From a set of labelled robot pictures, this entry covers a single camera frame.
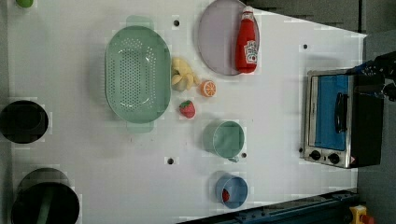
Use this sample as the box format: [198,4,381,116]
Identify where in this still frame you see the black cylinder holder upper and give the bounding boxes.
[0,100,49,144]

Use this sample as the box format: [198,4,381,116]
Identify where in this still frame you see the red ketchup bottle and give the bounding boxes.
[234,7,258,74]

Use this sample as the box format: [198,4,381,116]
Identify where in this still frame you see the small red toy in mug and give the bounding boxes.
[221,189,230,202]

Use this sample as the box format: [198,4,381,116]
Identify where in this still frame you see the yellow toy banana bunch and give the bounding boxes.
[171,57,201,91]

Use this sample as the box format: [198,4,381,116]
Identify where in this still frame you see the green perforated colander basket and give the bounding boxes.
[105,15,171,133]

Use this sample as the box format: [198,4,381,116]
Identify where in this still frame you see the blue metal frame rail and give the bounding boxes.
[178,190,360,224]

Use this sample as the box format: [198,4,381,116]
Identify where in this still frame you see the red toy strawberry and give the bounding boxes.
[179,100,196,119]

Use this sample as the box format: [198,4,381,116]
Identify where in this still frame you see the yellow red clamp object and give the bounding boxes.
[349,205,375,224]

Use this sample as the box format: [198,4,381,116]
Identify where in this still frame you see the black cylinder holder lower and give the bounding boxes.
[10,168,80,224]

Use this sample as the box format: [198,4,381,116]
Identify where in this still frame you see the black cylinder holder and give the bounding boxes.
[10,168,80,224]
[0,100,49,144]

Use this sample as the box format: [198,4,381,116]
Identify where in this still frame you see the silver black toaster oven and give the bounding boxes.
[303,70,384,169]

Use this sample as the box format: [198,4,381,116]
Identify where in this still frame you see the green spatula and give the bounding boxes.
[36,188,53,224]

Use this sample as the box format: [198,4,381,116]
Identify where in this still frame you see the green mug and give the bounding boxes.
[203,120,245,162]

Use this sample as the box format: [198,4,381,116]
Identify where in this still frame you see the orange slice toy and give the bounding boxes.
[200,80,217,97]

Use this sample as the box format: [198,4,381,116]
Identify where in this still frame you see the green round object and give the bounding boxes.
[16,0,34,8]

